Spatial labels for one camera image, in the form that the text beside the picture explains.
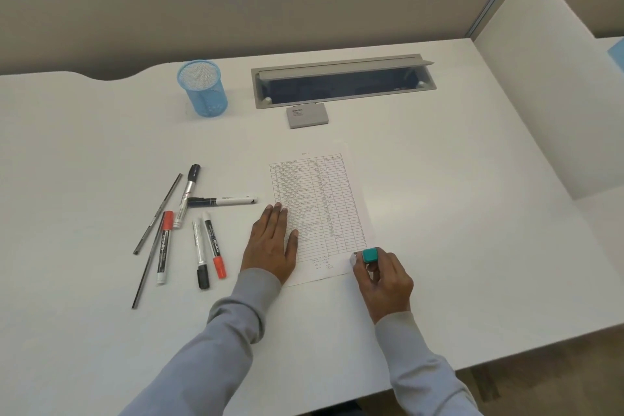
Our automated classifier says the person's right hand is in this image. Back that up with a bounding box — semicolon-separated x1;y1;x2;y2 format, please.
351;250;415;325

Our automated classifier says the person's left hand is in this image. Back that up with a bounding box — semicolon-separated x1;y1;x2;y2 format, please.
241;202;299;285

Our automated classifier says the printed paper sheet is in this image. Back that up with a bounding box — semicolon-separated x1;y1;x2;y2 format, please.
269;152;376;288

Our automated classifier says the person's right forearm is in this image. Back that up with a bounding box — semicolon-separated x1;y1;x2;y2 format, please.
374;311;482;416

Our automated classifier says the person's left forearm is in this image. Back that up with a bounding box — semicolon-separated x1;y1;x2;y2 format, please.
117;268;283;416

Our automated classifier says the slim red cap marker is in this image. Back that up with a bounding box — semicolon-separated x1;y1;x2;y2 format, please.
202;212;228;280

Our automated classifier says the black and white marker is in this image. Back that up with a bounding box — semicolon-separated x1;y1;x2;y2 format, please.
187;194;258;208

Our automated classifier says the slim black cap marker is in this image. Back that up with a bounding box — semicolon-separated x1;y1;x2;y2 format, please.
191;219;211;291

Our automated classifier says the black cap silver marker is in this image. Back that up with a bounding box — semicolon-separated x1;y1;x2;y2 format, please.
173;163;202;230

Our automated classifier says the large red cap marker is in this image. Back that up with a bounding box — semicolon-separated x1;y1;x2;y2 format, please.
156;210;175;285

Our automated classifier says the grey whiteboard eraser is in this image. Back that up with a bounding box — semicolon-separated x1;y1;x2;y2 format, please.
287;103;330;130

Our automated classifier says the blue mesh pen cup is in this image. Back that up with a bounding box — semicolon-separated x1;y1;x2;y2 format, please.
176;60;229;118

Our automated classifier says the white chair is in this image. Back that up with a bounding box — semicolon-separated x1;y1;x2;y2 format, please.
473;0;624;200

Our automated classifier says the light blue paper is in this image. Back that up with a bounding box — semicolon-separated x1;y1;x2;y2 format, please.
606;37;624;73

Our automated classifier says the grey desk cable box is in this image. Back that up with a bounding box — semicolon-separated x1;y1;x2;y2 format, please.
251;55;435;110

